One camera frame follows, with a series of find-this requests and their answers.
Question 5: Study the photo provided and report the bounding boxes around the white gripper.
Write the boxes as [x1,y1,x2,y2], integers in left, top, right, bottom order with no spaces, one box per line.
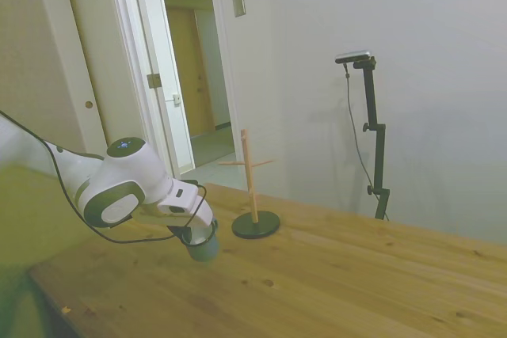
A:
[157,178,219,245]

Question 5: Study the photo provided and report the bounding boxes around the blue ceramic mug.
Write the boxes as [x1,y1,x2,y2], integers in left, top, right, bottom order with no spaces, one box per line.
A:
[182,218,220,264]

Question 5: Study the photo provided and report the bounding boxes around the wooden mug tree black base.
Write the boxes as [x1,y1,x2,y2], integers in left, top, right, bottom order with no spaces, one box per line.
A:
[218,128,281,240]

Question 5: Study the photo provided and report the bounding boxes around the brown wooden hallway door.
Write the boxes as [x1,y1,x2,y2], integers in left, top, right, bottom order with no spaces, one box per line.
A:
[165,6,217,133]

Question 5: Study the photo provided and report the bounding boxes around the white room door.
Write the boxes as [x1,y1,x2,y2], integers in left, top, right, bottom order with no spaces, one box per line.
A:
[156,0,196,176]

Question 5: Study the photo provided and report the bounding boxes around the black camera stand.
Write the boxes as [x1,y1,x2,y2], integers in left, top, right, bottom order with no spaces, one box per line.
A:
[352,57,391,221]

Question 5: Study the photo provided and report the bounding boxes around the grey stereo camera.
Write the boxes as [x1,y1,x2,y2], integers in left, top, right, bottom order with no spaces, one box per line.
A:
[334,49,374,65]

